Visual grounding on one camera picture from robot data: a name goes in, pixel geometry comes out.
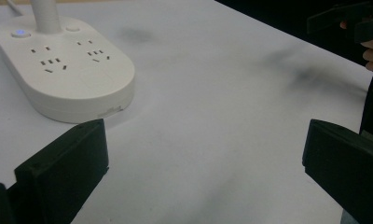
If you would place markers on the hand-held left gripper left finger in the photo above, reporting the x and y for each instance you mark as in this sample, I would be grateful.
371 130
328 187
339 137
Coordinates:
66 168

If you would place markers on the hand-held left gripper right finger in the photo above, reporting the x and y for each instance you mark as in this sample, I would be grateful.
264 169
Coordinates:
346 161

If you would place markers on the blue-grey cloth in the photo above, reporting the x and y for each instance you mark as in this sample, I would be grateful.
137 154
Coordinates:
349 218

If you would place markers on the white desk lamp socket base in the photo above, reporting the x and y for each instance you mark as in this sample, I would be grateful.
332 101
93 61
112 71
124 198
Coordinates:
72 74

